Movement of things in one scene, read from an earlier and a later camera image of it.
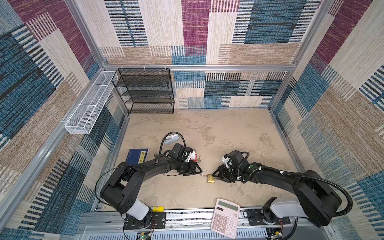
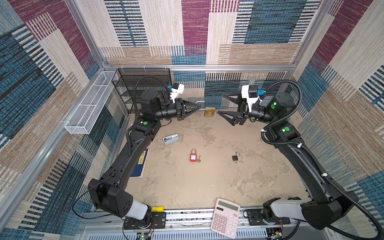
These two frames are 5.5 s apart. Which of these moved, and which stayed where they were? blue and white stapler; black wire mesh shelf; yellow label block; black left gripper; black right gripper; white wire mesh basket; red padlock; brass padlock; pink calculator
Moved: brass padlock; black right gripper; black left gripper
Stayed: white wire mesh basket; blue and white stapler; red padlock; pink calculator; black wire mesh shelf; yellow label block
